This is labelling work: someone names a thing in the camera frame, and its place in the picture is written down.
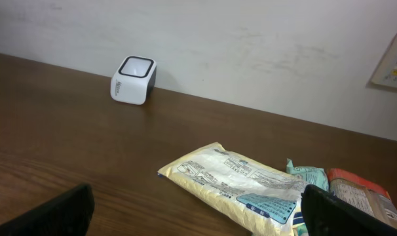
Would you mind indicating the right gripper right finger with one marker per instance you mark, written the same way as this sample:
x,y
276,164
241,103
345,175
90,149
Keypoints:
x,y
326,215

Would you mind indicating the cream wet wipes pack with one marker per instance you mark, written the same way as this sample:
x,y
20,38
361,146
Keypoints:
x,y
262,199

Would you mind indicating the beige wall control panel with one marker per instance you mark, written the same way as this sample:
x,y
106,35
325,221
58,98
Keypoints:
x,y
386,72

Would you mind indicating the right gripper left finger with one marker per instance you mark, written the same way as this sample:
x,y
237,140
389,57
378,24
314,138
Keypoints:
x,y
67,214

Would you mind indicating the teal wipes pouch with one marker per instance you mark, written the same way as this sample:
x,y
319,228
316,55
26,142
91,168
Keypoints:
x,y
312,175

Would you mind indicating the orange spaghetti package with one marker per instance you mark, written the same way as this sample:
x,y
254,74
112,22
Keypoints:
x,y
367,196

